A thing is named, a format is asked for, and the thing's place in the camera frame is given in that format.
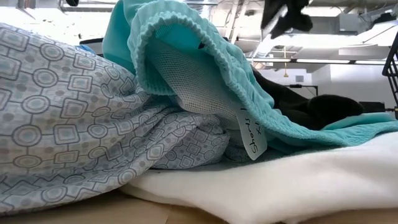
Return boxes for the black cloth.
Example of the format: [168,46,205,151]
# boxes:
[250,67,365,131]

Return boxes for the navy white striped fabric basket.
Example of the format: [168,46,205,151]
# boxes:
[79,37,105,57]

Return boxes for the black partition panels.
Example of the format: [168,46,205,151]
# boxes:
[359,101,388,114]

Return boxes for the black wire basket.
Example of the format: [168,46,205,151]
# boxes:
[381,30,398,121]

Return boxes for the yellow hanging cord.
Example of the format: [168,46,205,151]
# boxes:
[282,45,290,78]

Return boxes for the teal shorts with mesh lining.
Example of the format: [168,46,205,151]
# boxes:
[101,0,398,156]

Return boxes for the silver ceiling duct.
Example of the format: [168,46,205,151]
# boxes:
[248,6,312,58]

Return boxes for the white cloth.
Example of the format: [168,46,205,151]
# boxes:
[119,132,398,224]

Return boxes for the black frame stand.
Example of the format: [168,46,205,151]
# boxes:
[284,83,319,97]

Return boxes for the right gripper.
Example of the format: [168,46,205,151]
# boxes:
[260,0,313,40]

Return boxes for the ceiling light bar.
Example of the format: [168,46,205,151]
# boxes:
[354,59,388,65]
[248,57,292,63]
[295,58,351,65]

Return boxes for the grey blue patterned cloth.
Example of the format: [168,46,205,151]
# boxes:
[0,22,249,217]

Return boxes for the white handwritten paper tag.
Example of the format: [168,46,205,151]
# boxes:
[234,105,268,161]

